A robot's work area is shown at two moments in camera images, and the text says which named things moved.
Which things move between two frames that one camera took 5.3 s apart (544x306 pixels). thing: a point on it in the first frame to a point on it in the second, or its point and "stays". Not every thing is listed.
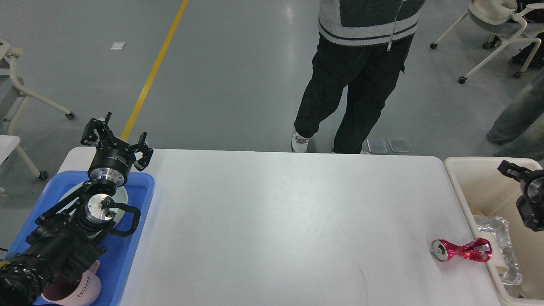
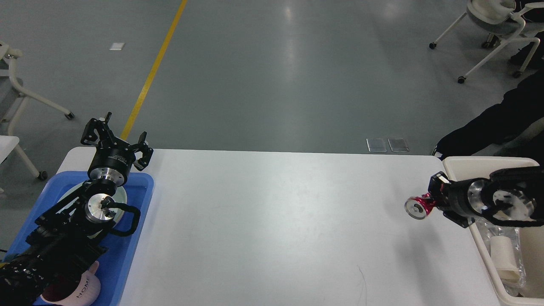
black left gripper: [113, 161] stays
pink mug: [66, 290] stays
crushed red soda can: [480, 250] to [417, 208]
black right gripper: [514, 171] to [451, 197]
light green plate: [120, 199] stays
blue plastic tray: [113, 265] stays
